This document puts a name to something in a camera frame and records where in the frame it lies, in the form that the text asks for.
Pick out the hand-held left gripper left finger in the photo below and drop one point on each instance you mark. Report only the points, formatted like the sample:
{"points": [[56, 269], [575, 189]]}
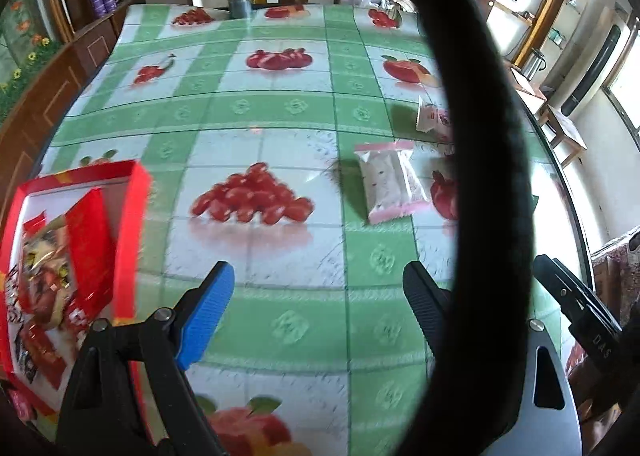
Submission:
{"points": [[210, 311]]}

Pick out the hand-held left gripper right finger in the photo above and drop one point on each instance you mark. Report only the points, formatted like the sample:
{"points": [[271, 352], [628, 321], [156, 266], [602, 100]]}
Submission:
{"points": [[425, 301]]}

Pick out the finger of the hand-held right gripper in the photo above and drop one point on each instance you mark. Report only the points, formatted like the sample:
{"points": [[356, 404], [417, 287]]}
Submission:
{"points": [[565, 286]]}

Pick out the red cardboard box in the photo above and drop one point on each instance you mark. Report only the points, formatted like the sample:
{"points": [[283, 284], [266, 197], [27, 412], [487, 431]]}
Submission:
{"points": [[130, 236]]}

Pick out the white pink snack packet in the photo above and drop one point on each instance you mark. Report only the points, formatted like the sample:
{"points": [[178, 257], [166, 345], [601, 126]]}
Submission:
{"points": [[390, 181]]}

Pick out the yellow brown snack packet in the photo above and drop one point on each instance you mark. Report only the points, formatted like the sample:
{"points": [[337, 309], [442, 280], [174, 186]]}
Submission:
{"points": [[47, 276]]}

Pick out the small wooden table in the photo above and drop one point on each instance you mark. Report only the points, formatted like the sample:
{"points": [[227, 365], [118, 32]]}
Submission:
{"points": [[565, 131]]}

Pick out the white red snack packet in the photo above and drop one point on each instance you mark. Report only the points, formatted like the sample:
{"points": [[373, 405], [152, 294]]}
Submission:
{"points": [[434, 118]]}

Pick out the green checked fruit tablecloth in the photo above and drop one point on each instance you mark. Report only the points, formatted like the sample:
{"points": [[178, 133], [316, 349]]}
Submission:
{"points": [[280, 136]]}

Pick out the long black panel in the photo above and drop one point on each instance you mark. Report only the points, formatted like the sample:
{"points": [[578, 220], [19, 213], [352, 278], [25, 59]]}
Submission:
{"points": [[592, 68]]}

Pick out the steel kettle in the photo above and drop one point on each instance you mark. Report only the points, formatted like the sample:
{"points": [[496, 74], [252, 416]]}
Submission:
{"points": [[533, 65]]}

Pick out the brown wooden cabinet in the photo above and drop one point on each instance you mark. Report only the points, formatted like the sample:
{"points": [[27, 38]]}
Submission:
{"points": [[50, 86]]}

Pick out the floral wall mural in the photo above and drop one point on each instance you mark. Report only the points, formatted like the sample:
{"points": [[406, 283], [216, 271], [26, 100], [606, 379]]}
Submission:
{"points": [[25, 36]]}

